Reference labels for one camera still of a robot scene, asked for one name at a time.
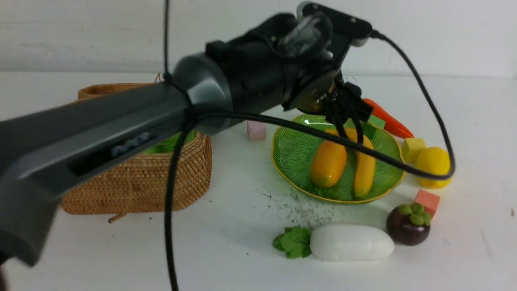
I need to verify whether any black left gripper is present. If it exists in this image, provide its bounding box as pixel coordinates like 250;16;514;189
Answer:
283;71;374;144

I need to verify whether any orange yellow toy mango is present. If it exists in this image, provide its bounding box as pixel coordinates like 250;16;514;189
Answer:
310;140;348;188

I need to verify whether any orange toy carrot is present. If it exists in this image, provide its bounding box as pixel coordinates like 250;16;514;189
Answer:
362;98;415;139

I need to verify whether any yellow toy banana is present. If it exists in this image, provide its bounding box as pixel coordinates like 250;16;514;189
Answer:
325;127;376;200

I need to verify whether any yellow toy lemon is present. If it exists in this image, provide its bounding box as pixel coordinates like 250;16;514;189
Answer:
415;147;452;189

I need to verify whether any purple toy mangosteen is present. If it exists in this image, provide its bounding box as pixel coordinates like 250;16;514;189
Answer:
386;203;431;246

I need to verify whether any white toy radish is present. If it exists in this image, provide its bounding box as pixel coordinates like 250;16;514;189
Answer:
272;223;395;263

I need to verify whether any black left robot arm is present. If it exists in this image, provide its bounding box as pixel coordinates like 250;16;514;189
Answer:
1;12;372;266

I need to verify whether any green foam cube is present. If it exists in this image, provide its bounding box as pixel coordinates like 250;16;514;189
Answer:
368;115;386;129

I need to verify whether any green leaf-shaped glass plate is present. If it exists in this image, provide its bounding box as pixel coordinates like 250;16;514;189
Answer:
271;114;406;205

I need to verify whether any yellow foam cube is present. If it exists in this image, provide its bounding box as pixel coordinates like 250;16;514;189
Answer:
402;138;427;164

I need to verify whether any pink foam cube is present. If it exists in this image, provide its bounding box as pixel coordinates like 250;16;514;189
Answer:
247;121;267;142

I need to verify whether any orange foam cube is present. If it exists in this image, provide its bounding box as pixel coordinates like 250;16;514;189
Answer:
414;189;441;218

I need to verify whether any woven wicker basket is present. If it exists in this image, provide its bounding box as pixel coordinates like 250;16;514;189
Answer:
61;133;212;215

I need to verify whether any black zip tie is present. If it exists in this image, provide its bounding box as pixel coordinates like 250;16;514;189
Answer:
163;0;170;82

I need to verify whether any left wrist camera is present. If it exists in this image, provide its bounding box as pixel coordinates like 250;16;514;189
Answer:
296;1;374;47

